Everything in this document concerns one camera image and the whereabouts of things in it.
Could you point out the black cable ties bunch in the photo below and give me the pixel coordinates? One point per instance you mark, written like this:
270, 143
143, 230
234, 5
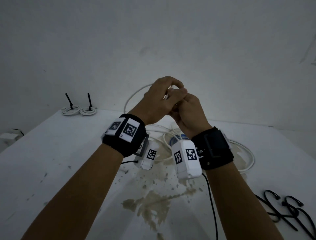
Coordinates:
293, 210

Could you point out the person's left hand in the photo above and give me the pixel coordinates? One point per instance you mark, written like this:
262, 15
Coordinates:
155, 103

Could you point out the white checkered marker tag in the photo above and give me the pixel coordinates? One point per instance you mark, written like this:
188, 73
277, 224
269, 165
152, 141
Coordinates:
226, 139
123, 129

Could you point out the person's right forearm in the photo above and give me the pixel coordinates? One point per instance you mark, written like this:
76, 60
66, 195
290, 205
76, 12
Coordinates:
242, 205

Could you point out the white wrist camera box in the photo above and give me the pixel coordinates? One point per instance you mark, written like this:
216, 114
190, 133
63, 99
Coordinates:
148, 158
187, 168

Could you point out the person's left forearm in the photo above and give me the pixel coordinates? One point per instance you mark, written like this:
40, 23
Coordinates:
74, 197

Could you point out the white power adapter box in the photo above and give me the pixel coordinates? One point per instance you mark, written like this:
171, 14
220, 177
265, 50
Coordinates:
8, 137

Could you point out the person's right hand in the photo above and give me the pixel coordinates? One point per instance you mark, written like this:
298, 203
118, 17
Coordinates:
192, 118

